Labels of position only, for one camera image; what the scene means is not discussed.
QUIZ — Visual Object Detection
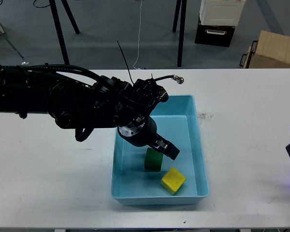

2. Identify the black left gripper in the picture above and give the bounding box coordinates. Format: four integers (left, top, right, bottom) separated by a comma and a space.
117, 117, 180, 160

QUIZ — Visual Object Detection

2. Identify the green cube block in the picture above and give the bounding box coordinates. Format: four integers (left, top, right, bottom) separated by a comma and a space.
144, 148, 163, 172

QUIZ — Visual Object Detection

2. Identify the yellow cube block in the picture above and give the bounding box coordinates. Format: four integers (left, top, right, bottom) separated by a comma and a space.
160, 167, 186, 195

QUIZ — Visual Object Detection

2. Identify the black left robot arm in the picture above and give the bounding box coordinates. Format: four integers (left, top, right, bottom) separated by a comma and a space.
0, 64, 179, 160

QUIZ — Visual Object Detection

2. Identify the black storage box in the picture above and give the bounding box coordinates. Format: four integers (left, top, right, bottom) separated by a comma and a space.
195, 19, 235, 47

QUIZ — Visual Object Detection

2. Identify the light blue plastic bin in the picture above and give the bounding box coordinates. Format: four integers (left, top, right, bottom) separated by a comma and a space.
111, 95, 209, 205

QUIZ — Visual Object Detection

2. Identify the thin black zip tie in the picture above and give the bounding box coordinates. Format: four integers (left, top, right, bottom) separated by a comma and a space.
116, 40, 134, 84

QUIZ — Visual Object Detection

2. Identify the black stand leg right rear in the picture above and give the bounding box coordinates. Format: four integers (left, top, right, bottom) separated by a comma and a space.
172, 0, 181, 33

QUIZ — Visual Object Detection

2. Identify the black stand leg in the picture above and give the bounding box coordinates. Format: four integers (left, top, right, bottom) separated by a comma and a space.
61, 0, 80, 34
177, 0, 187, 67
49, 0, 70, 65
172, 0, 181, 33

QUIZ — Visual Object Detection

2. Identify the black stand leg left rear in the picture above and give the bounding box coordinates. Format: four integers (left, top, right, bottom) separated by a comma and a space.
61, 0, 80, 34

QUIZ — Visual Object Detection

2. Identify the white hanging cable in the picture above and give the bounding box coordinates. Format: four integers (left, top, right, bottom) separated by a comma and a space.
132, 0, 147, 71

